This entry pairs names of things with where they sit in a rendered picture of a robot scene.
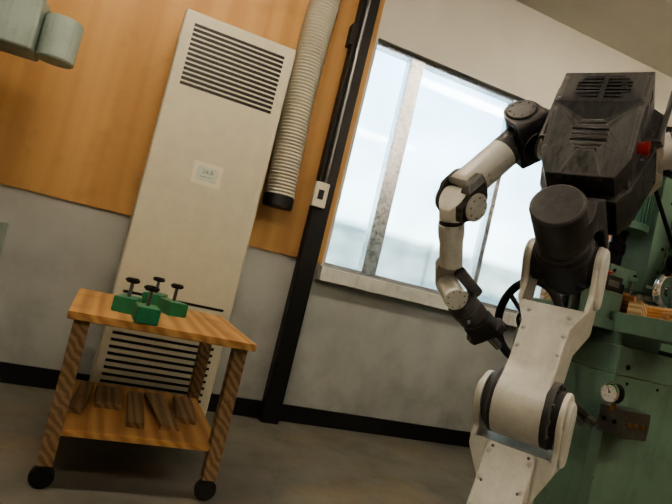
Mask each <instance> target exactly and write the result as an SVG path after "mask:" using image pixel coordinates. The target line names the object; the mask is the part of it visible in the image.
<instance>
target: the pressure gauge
mask: <svg viewBox="0 0 672 504"><path fill-rule="evenodd" d="M608 387H609V391H610V393H608ZM600 395H601V398H602V399H603V400H604V401H605V402H607V403H610V408H609V409H610V410H613V411H615V408H616V405H617V404H618V403H621V402H622V401H623V399H624V397H625V391H624V388H623V387H622V385H620V384H619V383H615V382H612V381H607V382H605V383H603V384H602V386H601V388H600Z"/></svg>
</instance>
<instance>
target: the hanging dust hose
mask: <svg viewBox="0 0 672 504"><path fill-rule="evenodd" d="M340 3H341V0H310V2H309V5H308V8H307V11H306V15H305V18H304V21H303V24H302V28H301V31H300V37H299V40H298V44H297V47H296V50H295V51H296V55H295V59H294V63H293V67H292V71H291V75H290V79H289V83H288V87H287V91H286V95H285V99H284V103H283V104H284V105H283V108H282V112H281V116H280V117H281V118H280V121H279V125H278V127H279V128H278V129H277V130H278V131H277V135H276V137H277V138H275V140H276V141H275V145H274V147H275V148H273V150H274V151H273V155H272V157H273V158H271V160H272V161H271V165H270V167H271V168H269V170H270V171H269V175H268V177H269V178H267V180H268V181H267V185H266V187H267V188H265V189H266V190H267V191H265V192H264V197H263V201H262V204H264V205H266V206H269V207H273V208H277V209H281V210H286V211H291V210H292V207H293V203H294V199H295V198H294V197H293V196H295V192H296V191H295V189H297V188H296V187H295V186H297V184H296V183H297V182H298V181H297V179H299V178H298V177H297V176H299V174H298V173H299V172H300V171H299V170H300V169H301V168H300V166H301V164H300V163H302V161H301V160H302V159H303V158H302V156H303V154H302V153H304V151H303V150H304V149H305V148H304V147H305V143H306V141H305V140H307V138H306V137H307V134H308V130H309V128H308V127H309V124H310V120H311V119H310V118H311V117H312V116H311V114H312V111H313V109H312V108H314V106H313V105H314V102H315V98H316V95H317V93H316V92H317V89H318V85H319V82H320V76H321V73H322V69H323V64H324V60H325V57H326V53H327V52H326V51H327V48H328V45H329V42H330V38H331V33H332V30H333V27H334V24H335V20H336V17H337V13H338V10H339V6H340Z"/></svg>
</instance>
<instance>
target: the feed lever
mask: <svg viewBox="0 0 672 504"><path fill-rule="evenodd" d="M654 195H655V199H656V202H657V205H658V208H659V212H660V215H661V218H662V221H663V225H664V228H665V231H666V234H667V238H668V241H669V244H670V247H671V251H672V234H671V231H670V228H669V225H668V221H667V218H666V215H665V211H664V208H663V205H662V202H661V198H660V195H659V192H658V189H657V190H656V191H655V192H654ZM666 268H667V270H668V271H669V272H672V255H670V256H669V257H668V258H667V260H666Z"/></svg>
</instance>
